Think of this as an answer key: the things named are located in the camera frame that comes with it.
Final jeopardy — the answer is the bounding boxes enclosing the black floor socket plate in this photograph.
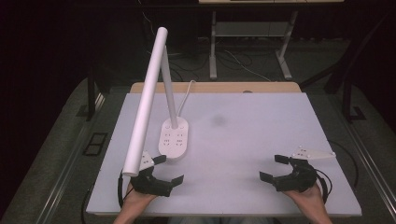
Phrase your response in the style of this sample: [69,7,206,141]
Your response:
[81,132,109,157]

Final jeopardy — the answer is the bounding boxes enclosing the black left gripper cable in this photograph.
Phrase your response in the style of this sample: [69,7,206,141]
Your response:
[117,170,135,209]

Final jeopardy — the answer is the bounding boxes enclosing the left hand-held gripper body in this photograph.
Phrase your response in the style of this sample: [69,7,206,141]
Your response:
[130,151,173,198]

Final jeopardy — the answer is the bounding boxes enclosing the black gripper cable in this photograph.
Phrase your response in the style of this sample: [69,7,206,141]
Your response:
[315,168,333,205]
[117,170,135,209]

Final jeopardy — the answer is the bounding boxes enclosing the white desk lamp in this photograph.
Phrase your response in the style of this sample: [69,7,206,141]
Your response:
[121,26,190,177]

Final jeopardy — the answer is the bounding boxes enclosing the white lamp cable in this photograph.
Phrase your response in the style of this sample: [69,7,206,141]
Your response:
[177,79,197,119]

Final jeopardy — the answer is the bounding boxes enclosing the grey metal frame desk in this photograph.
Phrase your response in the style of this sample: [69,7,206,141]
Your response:
[198,0,345,81]

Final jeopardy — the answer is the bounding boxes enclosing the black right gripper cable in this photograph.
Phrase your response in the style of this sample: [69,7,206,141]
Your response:
[315,168,333,205]

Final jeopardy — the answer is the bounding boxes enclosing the black metal stand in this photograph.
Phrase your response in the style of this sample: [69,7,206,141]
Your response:
[77,66,98,122]
[299,12,396,123]

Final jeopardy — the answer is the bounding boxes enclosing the white floor cable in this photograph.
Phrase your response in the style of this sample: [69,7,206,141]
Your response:
[223,49,273,83]

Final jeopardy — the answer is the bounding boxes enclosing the person's left hand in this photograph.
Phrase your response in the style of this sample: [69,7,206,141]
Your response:
[123,182,158,214]

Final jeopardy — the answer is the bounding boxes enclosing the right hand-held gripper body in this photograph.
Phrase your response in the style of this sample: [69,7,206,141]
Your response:
[273,146,337,193]

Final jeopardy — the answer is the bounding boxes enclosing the black floor cables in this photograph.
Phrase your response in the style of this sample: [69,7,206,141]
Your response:
[167,50,260,82]

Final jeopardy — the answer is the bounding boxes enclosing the person's right hand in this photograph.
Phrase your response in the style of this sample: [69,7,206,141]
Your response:
[282,182,325,215]

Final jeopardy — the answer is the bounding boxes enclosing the thin black cable loop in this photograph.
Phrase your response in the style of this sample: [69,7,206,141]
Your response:
[328,139,360,189]

